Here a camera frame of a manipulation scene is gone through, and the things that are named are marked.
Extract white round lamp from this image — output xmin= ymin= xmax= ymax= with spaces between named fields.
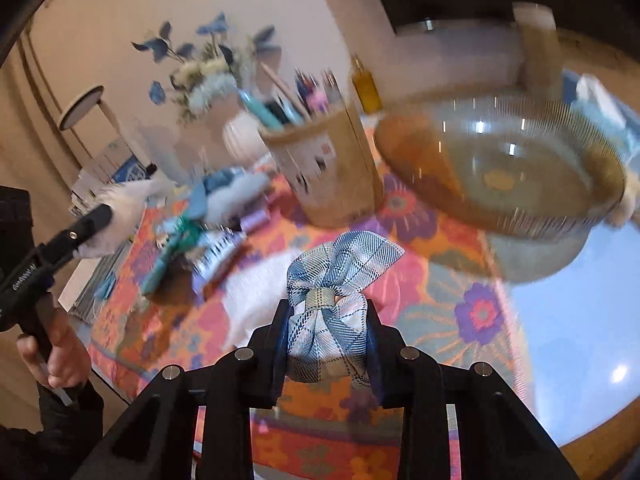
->
xmin=57 ymin=86 xmax=124 ymax=137

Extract beige pen holder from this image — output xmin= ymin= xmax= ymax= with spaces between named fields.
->
xmin=257 ymin=104 xmax=386 ymax=229

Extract person's left hand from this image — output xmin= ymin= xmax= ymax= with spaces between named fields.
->
xmin=16 ymin=310 xmax=95 ymax=392

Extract white fluffy cloth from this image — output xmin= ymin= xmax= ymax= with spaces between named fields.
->
xmin=220 ymin=254 xmax=297 ymax=352

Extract beige cardboard cylinder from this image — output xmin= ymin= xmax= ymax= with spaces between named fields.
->
xmin=512 ymin=2 xmax=564 ymax=97

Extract person's left forearm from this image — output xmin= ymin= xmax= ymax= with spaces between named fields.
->
xmin=0 ymin=380 xmax=107 ymax=480

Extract green cotton swab packet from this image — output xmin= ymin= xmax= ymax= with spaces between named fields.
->
xmin=164 ymin=212 xmax=207 ymax=262

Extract bunch of pens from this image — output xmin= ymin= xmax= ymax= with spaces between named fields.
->
xmin=237 ymin=62 xmax=347 ymax=128

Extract striped purple packet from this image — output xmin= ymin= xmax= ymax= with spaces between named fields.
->
xmin=192 ymin=230 xmax=247 ymax=282

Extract white fluffy toy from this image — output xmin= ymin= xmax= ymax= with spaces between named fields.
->
xmin=75 ymin=175 xmax=177 ymax=262

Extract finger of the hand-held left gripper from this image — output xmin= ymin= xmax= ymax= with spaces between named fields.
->
xmin=31 ymin=203 xmax=114 ymax=273

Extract clear glass bowl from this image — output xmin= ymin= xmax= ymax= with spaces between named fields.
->
xmin=374 ymin=82 xmax=629 ymax=284

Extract blue plaid fabric bow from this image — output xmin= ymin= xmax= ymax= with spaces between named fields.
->
xmin=286 ymin=230 xmax=407 ymax=387

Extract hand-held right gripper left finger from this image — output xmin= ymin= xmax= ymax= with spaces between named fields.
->
xmin=65 ymin=299 xmax=292 ymax=480

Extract yellow oil bottle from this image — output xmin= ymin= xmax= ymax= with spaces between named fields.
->
xmin=350 ymin=54 xmax=384 ymax=116

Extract stack of white boxes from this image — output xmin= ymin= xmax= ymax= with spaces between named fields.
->
xmin=70 ymin=137 xmax=152 ymax=211

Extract light blue tissue packet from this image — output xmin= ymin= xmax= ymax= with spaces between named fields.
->
xmin=574 ymin=75 xmax=632 ymax=147

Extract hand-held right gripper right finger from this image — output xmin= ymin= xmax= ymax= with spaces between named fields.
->
xmin=365 ymin=299 xmax=581 ymax=480

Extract purple thread spool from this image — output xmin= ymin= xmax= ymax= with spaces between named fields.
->
xmin=240 ymin=210 xmax=269 ymax=234

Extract blue artificial flowers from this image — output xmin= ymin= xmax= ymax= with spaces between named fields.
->
xmin=131 ymin=11 xmax=284 ymax=124

